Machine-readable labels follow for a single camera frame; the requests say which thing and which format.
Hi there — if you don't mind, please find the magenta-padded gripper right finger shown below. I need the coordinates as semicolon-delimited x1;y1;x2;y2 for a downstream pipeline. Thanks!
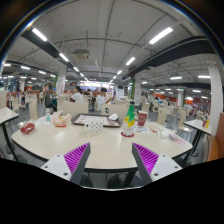
131;142;184;186

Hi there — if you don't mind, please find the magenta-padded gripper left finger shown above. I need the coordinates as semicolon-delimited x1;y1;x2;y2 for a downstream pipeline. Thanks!
40;142;92;186

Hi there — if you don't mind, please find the green drink bottle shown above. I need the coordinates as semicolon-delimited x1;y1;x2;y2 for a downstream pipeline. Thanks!
122;100;136;136

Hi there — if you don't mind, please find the clear plastic bag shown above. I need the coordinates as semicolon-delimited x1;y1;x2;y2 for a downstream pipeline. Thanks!
156;128;172;140

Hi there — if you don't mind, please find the crumpled food wrapper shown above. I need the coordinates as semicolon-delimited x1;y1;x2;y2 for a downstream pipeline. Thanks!
50;110;73;128

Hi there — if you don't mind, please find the flat round red coaster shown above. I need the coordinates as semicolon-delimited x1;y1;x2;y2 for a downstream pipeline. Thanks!
120;130;135;138

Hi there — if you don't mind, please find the white printed leaflet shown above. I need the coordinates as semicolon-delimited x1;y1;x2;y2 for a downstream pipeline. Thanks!
34;119;52;128

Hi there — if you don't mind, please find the red paper cup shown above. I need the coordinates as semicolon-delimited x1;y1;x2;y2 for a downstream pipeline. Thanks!
137;110;149;128

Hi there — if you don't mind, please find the white polka-dot mug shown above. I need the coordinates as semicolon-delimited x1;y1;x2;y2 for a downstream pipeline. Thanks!
83;118;104;135

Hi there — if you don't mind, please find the beige table with condiments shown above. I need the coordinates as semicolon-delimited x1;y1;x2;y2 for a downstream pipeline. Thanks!
183;118;213;164

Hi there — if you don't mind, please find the dark tray with paper liner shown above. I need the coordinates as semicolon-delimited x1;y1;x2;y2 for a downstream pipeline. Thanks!
70;113;123;129

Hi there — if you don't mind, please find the group of beige chairs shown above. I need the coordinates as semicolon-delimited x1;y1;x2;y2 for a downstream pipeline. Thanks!
0;90;201;134

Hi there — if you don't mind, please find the orange chair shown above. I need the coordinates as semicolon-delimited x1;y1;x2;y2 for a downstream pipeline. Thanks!
206;112;224;163

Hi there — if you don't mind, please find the white napkin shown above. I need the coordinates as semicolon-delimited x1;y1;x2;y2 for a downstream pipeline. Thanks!
108;113;120;122

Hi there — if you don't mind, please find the person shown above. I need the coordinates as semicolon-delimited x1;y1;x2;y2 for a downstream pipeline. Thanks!
39;83;55;113
95;87;114;111
69;85;84;104

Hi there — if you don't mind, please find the beige side table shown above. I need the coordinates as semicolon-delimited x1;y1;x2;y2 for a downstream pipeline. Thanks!
0;106;20;162

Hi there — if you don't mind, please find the ceiling air conditioner unit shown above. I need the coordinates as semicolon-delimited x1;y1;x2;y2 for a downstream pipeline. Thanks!
72;49;91;61

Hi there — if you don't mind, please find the group of ceiling lights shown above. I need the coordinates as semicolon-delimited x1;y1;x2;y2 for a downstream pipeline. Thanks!
1;26;213;101

